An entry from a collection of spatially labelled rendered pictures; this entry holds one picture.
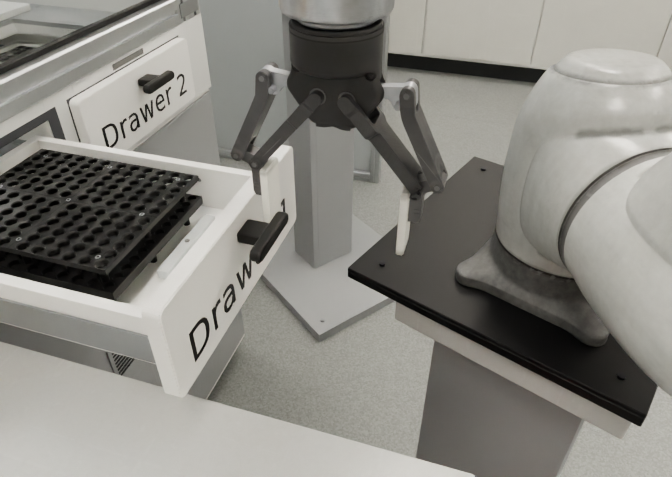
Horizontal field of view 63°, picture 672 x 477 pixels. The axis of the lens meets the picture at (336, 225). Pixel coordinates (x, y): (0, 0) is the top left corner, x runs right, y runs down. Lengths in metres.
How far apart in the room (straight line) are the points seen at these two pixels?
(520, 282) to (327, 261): 1.23
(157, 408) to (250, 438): 0.10
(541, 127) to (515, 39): 2.80
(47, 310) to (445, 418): 0.56
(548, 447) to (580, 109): 0.44
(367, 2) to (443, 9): 2.94
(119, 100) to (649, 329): 0.74
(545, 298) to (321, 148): 1.04
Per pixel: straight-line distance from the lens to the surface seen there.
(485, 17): 3.34
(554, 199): 0.55
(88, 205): 0.65
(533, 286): 0.66
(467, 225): 0.79
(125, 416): 0.61
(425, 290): 0.67
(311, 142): 1.55
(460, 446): 0.89
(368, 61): 0.44
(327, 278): 1.79
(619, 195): 0.51
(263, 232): 0.54
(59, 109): 0.84
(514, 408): 0.77
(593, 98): 0.55
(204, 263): 0.50
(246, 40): 2.29
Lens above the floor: 1.23
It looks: 36 degrees down
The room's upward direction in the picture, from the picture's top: straight up
